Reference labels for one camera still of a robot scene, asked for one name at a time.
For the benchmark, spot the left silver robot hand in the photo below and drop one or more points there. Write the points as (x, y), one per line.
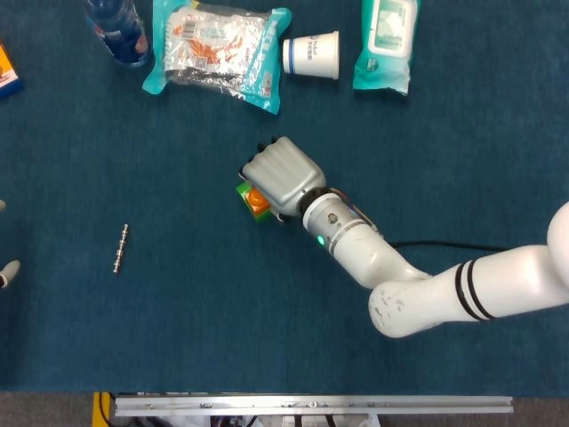
(12, 271)

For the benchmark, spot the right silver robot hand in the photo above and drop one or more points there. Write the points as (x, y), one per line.
(284, 175)

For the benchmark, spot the orange toy brick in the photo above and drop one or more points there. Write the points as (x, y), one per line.
(258, 200)

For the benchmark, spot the green toy brick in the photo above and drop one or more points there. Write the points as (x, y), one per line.
(242, 190)

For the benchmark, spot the beaded silver metal rod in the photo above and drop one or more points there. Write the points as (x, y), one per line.
(121, 249)

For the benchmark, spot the white paper cup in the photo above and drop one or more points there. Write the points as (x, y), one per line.
(313, 55)

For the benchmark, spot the teal and silver snack bag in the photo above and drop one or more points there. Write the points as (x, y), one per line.
(213, 49)

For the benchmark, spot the dark blue felt table cover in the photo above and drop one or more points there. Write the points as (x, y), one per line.
(222, 320)

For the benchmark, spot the teal wet wipes pack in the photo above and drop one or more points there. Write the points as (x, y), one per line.
(387, 49)

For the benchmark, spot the orange and blue carton box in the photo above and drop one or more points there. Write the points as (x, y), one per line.
(6, 75)

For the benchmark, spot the blue label drink bottle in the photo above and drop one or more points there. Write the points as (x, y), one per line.
(120, 35)

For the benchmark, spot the yellow frame post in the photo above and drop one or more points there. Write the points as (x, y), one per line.
(98, 409)

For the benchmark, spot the aluminium profile rail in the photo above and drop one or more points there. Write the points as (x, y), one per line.
(311, 405)

